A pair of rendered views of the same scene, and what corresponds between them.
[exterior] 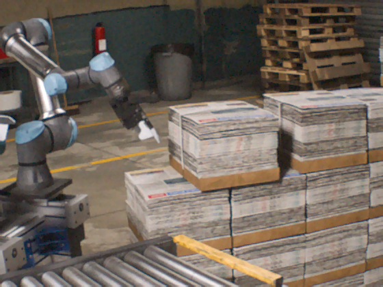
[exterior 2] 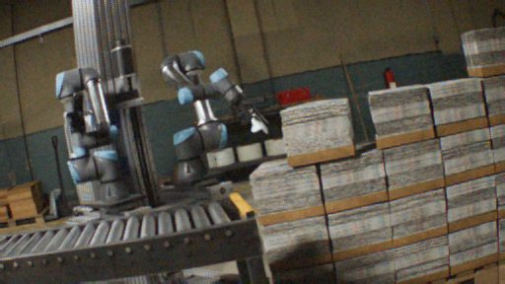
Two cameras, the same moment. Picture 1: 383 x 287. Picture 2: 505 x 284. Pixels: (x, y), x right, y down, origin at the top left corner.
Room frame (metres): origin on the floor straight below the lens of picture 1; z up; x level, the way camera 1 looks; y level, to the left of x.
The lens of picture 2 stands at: (-0.23, -1.12, 1.17)
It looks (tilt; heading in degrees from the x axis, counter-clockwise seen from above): 4 degrees down; 27
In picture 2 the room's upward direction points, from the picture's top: 11 degrees counter-clockwise
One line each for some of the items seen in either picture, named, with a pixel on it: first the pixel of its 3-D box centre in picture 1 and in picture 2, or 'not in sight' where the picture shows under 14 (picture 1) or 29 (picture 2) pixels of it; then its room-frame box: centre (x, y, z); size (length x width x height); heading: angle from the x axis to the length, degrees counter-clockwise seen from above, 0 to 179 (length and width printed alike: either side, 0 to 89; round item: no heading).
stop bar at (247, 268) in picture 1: (224, 258); (242, 203); (1.65, -0.07, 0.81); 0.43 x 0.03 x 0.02; 34
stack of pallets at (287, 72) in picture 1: (312, 50); not in sight; (9.18, -1.72, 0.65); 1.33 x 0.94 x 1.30; 128
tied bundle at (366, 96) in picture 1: (375, 122); (454, 105); (2.64, -0.76, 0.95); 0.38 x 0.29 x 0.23; 16
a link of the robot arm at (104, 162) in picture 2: not in sight; (106, 164); (1.95, 0.76, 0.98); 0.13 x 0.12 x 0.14; 135
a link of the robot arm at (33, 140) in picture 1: (31, 141); (186, 143); (2.43, 0.59, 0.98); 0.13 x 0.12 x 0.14; 139
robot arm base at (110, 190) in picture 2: not in sight; (112, 188); (1.96, 0.76, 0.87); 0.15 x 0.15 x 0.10
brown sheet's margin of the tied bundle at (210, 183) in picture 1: (232, 173); (323, 153); (2.31, -0.13, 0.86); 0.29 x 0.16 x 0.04; 106
